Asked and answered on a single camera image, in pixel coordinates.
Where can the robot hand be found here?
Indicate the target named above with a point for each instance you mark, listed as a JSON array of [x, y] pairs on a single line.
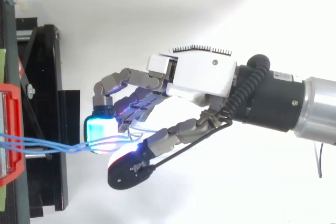
[[199, 77]]

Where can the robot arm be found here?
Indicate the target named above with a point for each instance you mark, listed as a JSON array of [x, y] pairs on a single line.
[[288, 100]]

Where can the black stand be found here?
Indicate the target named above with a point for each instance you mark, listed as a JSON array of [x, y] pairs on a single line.
[[39, 119]]

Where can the red bin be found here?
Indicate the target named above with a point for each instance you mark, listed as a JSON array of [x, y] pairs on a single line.
[[10, 132]]

